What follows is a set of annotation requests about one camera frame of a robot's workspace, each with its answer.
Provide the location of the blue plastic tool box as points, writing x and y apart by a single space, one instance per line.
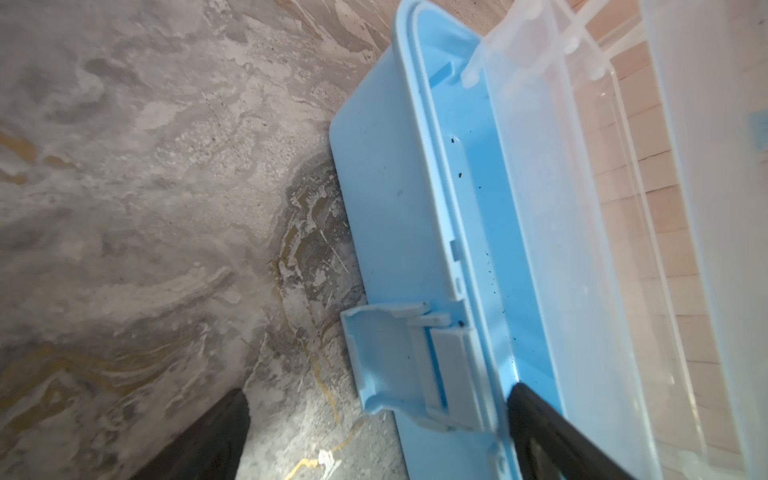
576 200

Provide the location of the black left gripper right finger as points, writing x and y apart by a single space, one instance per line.
547 446

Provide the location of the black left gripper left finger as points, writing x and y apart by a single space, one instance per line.
211 448

